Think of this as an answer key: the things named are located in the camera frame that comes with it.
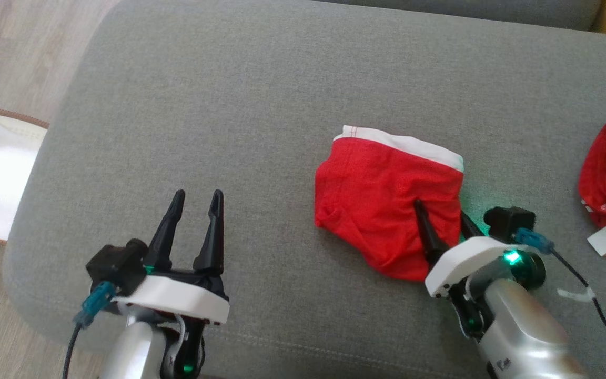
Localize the black right cable teal connector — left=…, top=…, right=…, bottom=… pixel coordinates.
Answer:
left=512, top=227, right=606, bottom=369

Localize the black cable teal connector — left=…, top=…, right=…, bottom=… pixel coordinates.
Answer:
left=512, top=227, right=606, bottom=369
left=61, top=281, right=118, bottom=379

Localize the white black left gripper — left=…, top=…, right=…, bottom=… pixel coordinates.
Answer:
left=109, top=189, right=231, bottom=378

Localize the grey sofa seat cushion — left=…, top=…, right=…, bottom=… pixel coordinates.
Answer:
left=324, top=0, right=602, bottom=31

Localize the red shorts number 23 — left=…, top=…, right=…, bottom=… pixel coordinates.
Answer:
left=314, top=125, right=465, bottom=282

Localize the black left cable teal connector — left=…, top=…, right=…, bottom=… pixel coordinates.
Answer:
left=61, top=281, right=118, bottom=379

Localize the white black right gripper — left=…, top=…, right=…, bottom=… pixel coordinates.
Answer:
left=413, top=200, right=515, bottom=340

